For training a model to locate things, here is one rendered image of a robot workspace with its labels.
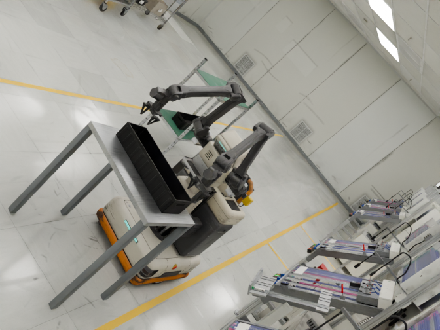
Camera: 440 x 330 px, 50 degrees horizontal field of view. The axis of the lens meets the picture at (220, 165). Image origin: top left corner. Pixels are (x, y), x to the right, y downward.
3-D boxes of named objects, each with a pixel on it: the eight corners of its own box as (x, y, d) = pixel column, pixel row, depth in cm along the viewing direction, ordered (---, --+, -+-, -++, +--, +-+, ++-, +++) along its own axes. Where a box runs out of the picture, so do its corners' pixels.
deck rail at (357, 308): (273, 293, 322) (274, 285, 322) (274, 293, 324) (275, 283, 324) (382, 319, 295) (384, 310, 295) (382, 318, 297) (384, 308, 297)
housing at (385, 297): (376, 318, 299) (378, 296, 298) (380, 297, 344) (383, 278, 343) (389, 321, 296) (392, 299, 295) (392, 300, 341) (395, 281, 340)
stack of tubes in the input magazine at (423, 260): (401, 284, 294) (437, 259, 286) (403, 267, 341) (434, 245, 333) (415, 301, 291) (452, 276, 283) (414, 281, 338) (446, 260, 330)
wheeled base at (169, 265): (148, 215, 400) (167, 198, 392) (184, 279, 375) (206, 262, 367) (91, 213, 341) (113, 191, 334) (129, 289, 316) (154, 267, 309)
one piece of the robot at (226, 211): (156, 209, 387) (228, 144, 362) (188, 266, 366) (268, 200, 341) (129, 208, 358) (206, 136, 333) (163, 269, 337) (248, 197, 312)
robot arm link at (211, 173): (232, 165, 247) (220, 155, 250) (224, 165, 236) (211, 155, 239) (220, 183, 250) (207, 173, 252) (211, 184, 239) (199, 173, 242)
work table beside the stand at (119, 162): (64, 211, 325) (141, 135, 301) (107, 299, 297) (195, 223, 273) (7, 207, 286) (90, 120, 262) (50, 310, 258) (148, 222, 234)
